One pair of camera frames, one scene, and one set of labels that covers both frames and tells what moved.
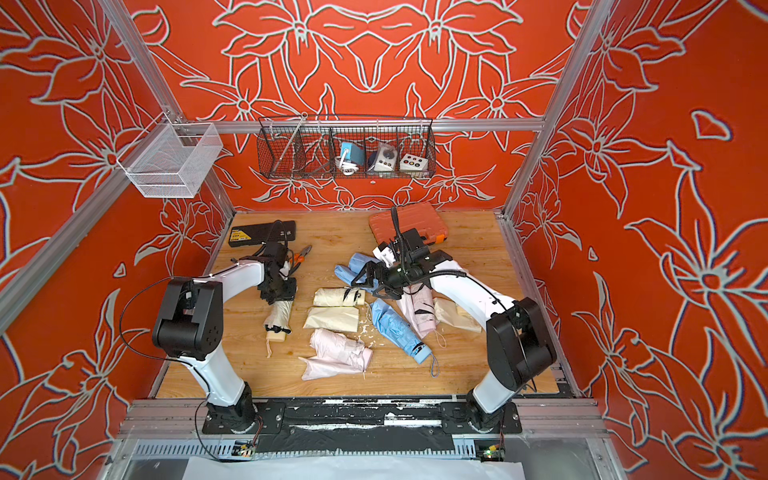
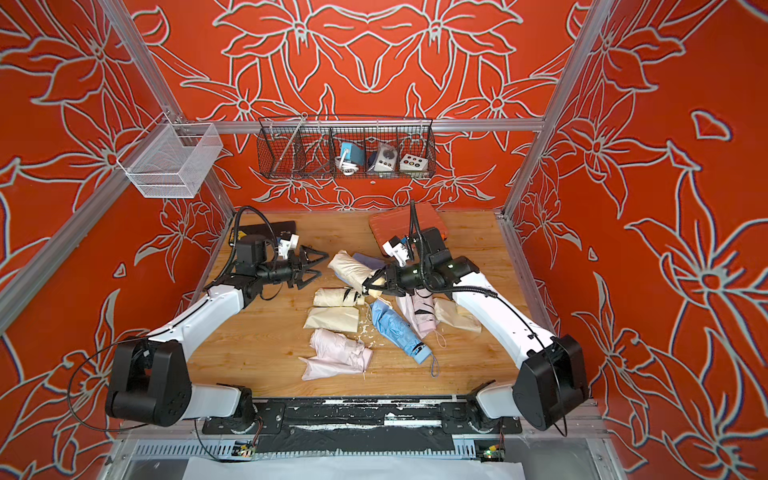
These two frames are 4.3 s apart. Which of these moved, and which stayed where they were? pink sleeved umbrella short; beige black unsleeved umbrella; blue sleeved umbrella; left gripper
Moved: beige black unsleeved umbrella; left gripper
Stayed: pink sleeved umbrella short; blue sleeved umbrella
